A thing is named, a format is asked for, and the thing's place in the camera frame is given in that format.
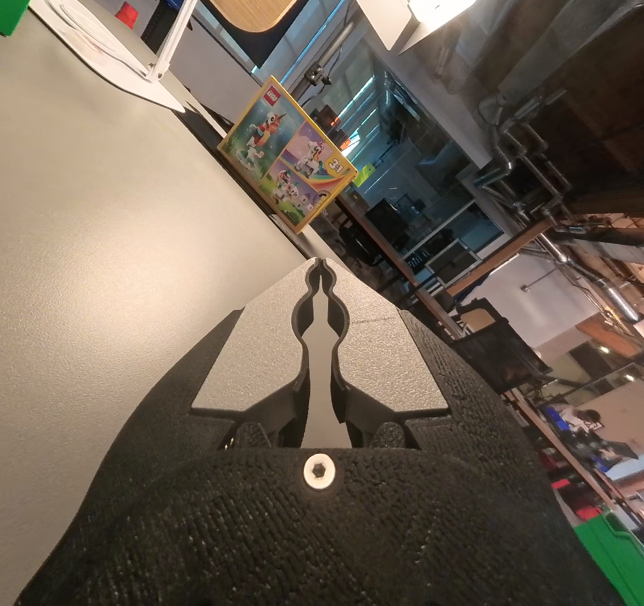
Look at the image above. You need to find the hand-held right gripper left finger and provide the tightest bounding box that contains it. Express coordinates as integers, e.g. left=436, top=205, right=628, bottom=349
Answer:
left=191, top=259, right=323, bottom=446

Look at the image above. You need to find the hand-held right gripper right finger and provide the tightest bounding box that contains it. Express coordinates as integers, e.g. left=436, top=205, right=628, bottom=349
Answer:
left=322, top=259, right=448, bottom=423

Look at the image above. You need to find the yellow toy set box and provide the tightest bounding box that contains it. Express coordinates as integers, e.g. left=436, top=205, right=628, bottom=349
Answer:
left=217, top=75, right=359, bottom=235

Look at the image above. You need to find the black mesh office chair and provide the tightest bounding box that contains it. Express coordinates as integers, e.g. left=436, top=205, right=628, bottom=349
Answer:
left=448, top=299, right=551, bottom=391

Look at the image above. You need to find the wooden book stand white frame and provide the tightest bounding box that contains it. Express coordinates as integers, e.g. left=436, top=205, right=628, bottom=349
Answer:
left=28, top=0, right=333, bottom=114

